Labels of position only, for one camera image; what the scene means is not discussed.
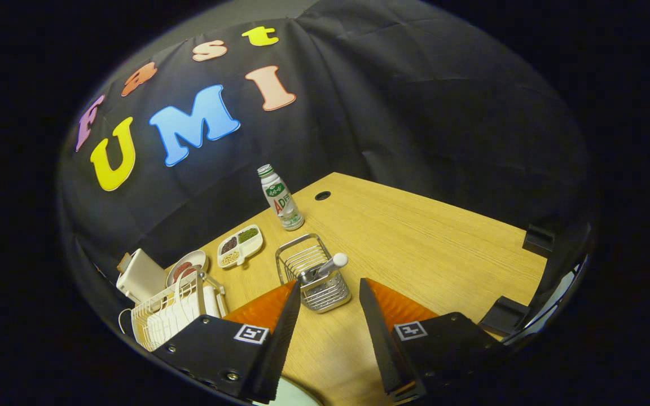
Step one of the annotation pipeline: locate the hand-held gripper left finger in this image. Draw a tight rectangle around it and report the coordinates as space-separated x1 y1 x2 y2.
153 280 302 404

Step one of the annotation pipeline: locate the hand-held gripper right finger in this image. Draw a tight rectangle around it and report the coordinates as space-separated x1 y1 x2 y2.
359 277 509 402

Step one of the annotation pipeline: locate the light green plate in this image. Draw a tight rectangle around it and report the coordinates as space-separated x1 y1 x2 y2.
252 377 326 406

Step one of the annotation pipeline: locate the metal wire basket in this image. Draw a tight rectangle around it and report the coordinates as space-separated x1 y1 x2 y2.
275 233 352 314

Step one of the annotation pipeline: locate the metal spoon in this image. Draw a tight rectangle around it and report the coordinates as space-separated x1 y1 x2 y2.
300 253 349 285

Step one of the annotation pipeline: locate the white wire dish rack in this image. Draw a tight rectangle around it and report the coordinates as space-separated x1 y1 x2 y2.
119 271 229 352

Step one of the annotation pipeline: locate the white divided bean dish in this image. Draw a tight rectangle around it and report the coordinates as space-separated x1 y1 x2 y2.
217 224 264 268

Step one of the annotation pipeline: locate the beige plate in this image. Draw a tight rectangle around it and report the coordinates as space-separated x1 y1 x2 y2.
166 250 210 288

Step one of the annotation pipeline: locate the white bottle green label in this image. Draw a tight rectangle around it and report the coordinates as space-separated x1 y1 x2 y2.
257 164 305 231

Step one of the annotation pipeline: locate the white toaster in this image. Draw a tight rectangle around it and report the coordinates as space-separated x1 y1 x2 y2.
116 249 166 303

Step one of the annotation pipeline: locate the black backdrop cloth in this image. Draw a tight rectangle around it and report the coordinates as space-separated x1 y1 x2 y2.
57 0 596 316

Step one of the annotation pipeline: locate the black table edge bracket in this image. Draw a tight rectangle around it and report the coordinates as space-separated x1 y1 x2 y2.
522 223 558 258
478 296 530 338

